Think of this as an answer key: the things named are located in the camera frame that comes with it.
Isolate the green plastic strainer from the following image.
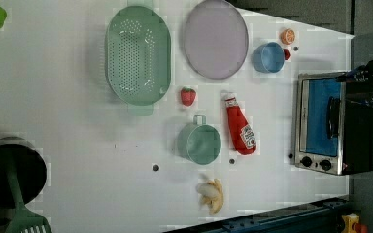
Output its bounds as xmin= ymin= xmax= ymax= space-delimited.
xmin=105 ymin=0 xmax=171 ymax=116

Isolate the green metal pot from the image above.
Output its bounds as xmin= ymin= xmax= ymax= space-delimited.
xmin=177 ymin=115 xmax=221 ymax=165

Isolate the red ketchup bottle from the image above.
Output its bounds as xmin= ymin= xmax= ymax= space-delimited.
xmin=224 ymin=93 xmax=256 ymax=155

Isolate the peeled banana toy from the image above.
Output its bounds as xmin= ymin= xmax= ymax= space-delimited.
xmin=197 ymin=179 xmax=224 ymax=215

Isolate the lavender round plate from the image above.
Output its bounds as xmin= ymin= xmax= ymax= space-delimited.
xmin=183 ymin=0 xmax=249 ymax=80

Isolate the blue plastic cup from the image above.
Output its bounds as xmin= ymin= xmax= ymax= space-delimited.
xmin=252 ymin=42 xmax=285 ymax=74

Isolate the small red strawberry toy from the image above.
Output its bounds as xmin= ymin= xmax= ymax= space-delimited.
xmin=283 ymin=49 xmax=291 ymax=60

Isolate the orange slice toy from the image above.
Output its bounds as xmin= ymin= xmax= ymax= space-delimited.
xmin=280 ymin=28 xmax=296 ymax=45

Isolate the silver toaster oven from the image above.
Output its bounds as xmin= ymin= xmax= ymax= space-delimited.
xmin=294 ymin=73 xmax=373 ymax=176

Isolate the black utensil holder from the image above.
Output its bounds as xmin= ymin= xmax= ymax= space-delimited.
xmin=0 ymin=137 xmax=47 ymax=209

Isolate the green slotted spatula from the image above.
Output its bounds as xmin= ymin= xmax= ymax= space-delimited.
xmin=4 ymin=153 xmax=52 ymax=233

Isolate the yellow and red object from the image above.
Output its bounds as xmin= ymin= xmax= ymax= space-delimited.
xmin=341 ymin=213 xmax=368 ymax=233

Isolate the blue table frame rail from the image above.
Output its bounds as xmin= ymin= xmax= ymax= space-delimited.
xmin=166 ymin=198 xmax=352 ymax=233

